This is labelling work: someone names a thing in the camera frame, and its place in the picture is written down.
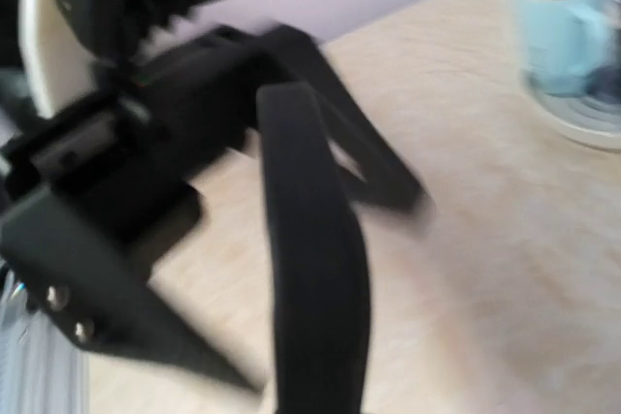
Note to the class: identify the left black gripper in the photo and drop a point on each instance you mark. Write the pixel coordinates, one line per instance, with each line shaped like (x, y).
(123, 155)

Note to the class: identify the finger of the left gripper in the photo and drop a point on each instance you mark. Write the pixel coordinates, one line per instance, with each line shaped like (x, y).
(87, 265)
(385, 180)

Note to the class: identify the grey patterned saucer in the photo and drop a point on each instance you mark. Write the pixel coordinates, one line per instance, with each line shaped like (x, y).
(592, 120)

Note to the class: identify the light blue mug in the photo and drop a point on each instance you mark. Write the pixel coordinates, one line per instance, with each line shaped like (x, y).
(564, 42)

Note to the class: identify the front aluminium rail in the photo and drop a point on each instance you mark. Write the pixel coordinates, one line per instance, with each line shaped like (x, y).
(41, 370)

